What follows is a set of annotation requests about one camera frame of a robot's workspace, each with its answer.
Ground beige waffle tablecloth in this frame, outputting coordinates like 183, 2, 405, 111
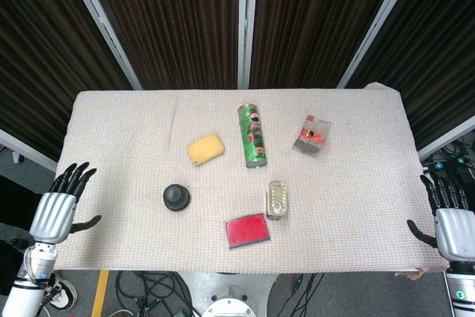
51, 82, 452, 281

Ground gold rectangular tin can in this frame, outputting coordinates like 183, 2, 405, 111
264, 180, 289, 221

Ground black cable with green light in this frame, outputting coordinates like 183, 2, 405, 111
266, 272, 324, 317

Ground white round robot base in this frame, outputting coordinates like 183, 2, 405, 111
202, 296, 261, 317

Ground black power strip with lights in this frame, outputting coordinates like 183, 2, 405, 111
422, 157, 475, 189

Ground green Pringles can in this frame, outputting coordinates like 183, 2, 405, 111
237, 104, 269, 169

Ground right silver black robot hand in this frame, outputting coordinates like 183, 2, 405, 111
406, 174, 475, 261

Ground clear box with red parts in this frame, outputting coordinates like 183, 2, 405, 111
291, 114, 332, 157

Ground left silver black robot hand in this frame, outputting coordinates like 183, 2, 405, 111
28, 162, 102, 246

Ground grey partition frame post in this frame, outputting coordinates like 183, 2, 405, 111
336, 0, 422, 89
237, 0, 260, 90
61, 0, 143, 91

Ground black floor cable bundle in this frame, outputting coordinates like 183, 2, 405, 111
114, 271, 194, 317

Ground white sneaker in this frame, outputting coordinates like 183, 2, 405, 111
46, 271, 79, 311

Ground grey partition bottom rail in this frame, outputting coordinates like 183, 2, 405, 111
417, 114, 475, 162
0, 129, 57, 173

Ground red ink pad case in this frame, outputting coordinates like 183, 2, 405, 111
223, 212, 273, 251

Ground yellow sponge with green base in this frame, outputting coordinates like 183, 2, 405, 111
186, 133, 226, 167

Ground dark brown curtain panel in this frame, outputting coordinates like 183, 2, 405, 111
79, 0, 246, 91
0, 0, 133, 162
347, 0, 475, 151
249, 0, 405, 90

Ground brown tape scrap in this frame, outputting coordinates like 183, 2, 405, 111
395, 267, 425, 281

